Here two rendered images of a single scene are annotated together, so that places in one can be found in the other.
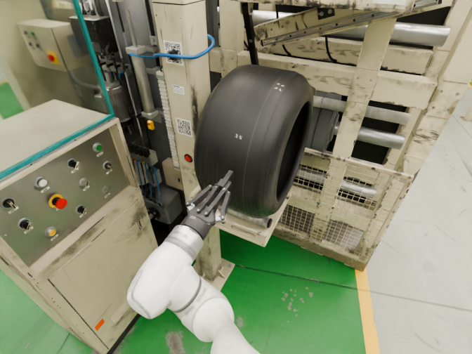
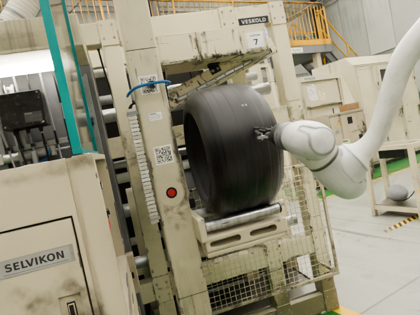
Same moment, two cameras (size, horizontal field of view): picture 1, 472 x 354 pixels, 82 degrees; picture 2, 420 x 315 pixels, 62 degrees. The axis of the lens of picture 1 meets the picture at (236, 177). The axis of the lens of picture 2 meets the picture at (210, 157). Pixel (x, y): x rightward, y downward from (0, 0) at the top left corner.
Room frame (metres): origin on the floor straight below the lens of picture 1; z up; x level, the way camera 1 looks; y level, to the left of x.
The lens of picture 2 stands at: (-0.22, 1.02, 1.25)
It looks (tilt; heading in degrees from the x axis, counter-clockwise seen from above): 3 degrees down; 319
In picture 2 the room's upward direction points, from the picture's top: 11 degrees counter-clockwise
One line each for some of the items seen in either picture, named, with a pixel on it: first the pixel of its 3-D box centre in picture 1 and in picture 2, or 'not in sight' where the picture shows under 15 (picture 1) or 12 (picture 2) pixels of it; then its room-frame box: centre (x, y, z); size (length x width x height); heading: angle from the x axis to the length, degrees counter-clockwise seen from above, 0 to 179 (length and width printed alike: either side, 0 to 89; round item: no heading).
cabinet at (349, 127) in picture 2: not in sight; (339, 149); (2.92, -4.67, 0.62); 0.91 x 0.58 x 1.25; 78
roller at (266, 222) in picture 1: (234, 209); (242, 217); (0.82, 0.01, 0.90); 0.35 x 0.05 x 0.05; 63
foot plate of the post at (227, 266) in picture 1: (210, 270); not in sight; (1.05, 0.19, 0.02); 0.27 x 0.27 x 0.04; 63
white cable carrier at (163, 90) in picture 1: (173, 125); (144, 165); (1.06, 0.28, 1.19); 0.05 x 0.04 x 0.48; 153
